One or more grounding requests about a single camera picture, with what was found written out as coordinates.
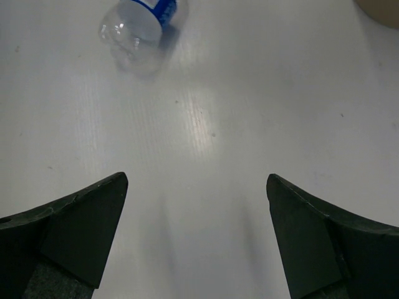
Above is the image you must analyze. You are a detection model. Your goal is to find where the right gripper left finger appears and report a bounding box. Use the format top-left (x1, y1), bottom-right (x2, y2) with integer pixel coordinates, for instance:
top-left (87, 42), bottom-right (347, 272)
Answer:
top-left (1, 172), bottom-right (128, 298)

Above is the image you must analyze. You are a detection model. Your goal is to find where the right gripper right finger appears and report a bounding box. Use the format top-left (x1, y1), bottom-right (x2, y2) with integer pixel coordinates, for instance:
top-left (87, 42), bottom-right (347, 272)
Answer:
top-left (266, 174), bottom-right (398, 298)

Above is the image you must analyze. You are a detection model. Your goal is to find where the brown cardboard cylinder bin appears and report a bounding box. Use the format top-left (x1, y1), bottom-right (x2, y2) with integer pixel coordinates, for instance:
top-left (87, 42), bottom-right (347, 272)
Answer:
top-left (354, 0), bottom-right (399, 29)

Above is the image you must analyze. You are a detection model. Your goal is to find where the blue label bottle front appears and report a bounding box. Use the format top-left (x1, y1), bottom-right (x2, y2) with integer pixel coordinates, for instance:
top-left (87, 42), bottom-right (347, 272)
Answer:
top-left (98, 1), bottom-right (189, 79)

